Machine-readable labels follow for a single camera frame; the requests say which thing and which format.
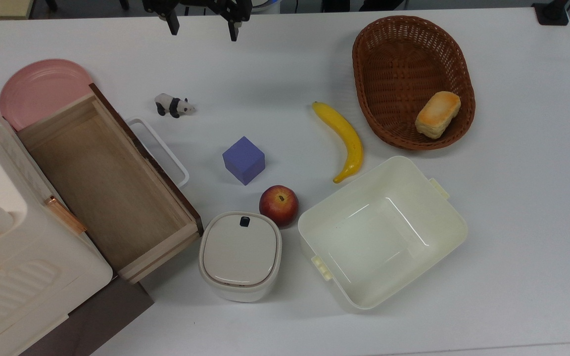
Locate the wooden drawer with brown face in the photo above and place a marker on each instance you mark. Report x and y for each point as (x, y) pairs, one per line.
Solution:
(107, 183)

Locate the black and white panda toy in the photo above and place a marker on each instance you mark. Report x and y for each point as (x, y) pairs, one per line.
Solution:
(168, 104)

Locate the white lidded small bin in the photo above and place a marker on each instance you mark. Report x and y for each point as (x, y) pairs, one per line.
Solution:
(239, 254)

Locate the cream square plastic container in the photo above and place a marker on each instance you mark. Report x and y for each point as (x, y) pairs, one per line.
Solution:
(381, 232)

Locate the purple cube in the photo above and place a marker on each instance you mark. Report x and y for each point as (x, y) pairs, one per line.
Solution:
(243, 159)

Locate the red apple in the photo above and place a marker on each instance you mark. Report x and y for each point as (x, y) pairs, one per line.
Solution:
(278, 205)

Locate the pink plastic plate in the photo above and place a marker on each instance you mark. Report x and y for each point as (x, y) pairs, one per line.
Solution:
(42, 89)

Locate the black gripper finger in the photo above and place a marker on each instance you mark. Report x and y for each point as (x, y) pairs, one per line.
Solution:
(172, 23)
(234, 30)

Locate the yellow banana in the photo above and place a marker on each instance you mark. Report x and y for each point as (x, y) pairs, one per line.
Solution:
(349, 141)

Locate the cream plastic cabinet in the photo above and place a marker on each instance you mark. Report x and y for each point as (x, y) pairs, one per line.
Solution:
(13, 277)

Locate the orange bread loaf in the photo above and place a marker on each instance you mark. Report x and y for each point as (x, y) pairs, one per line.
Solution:
(437, 114)

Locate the brown wicker basket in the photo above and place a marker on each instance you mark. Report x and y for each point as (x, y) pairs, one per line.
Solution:
(394, 64)

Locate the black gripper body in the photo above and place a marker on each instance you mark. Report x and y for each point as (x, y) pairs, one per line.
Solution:
(201, 6)

